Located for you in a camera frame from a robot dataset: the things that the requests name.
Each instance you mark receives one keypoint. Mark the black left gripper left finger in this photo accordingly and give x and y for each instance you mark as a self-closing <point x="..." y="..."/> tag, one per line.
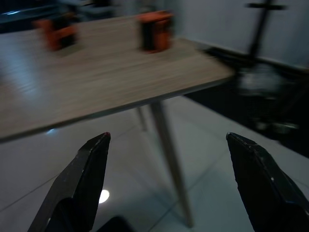
<point x="77" y="188"/>

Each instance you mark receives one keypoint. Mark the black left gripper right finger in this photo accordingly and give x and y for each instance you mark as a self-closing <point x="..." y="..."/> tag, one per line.
<point x="260" y="188"/>

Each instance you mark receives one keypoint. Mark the light wooden table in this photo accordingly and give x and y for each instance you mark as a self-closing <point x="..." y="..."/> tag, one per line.
<point x="108" y="77"/>

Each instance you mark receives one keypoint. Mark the orange and black box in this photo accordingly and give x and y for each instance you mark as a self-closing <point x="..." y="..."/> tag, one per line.
<point x="58" y="33"/>
<point x="155" y="31"/>

